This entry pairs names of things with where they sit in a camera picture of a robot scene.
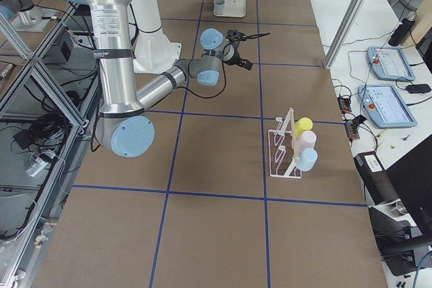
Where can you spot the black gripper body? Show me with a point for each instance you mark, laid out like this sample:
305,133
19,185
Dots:
235,58

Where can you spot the yellow plastic cup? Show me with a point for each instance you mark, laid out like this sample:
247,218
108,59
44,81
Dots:
302,125

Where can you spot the pink plastic cup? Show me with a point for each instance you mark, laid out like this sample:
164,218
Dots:
307,139

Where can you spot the light blue plastic cup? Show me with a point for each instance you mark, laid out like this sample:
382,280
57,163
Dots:
307,159

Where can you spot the grey plastic cup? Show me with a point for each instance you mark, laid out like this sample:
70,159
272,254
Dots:
218,7

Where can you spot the cream serving tray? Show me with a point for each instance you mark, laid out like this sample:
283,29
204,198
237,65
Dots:
234,9

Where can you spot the far teach pendant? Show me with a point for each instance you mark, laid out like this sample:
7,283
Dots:
389,63

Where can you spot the teach pendant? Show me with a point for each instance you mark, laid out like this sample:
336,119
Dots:
389,63
385,107

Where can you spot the near teach pendant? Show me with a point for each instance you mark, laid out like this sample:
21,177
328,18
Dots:
385,107

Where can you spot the black drink bottle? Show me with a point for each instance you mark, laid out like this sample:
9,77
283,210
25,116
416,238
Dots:
403,29

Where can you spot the black power adapter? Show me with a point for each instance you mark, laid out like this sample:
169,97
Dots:
418,88

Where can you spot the black desktop box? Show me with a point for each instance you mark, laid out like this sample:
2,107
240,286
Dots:
375,177

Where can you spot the black monitor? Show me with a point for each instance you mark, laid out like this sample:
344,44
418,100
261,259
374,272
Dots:
411,178

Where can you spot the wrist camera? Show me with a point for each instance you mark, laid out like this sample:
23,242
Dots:
246,64

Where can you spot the white wire cup rack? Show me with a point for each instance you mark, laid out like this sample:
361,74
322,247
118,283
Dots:
283,148

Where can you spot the aluminium frame post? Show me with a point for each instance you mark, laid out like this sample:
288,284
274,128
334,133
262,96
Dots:
342,32

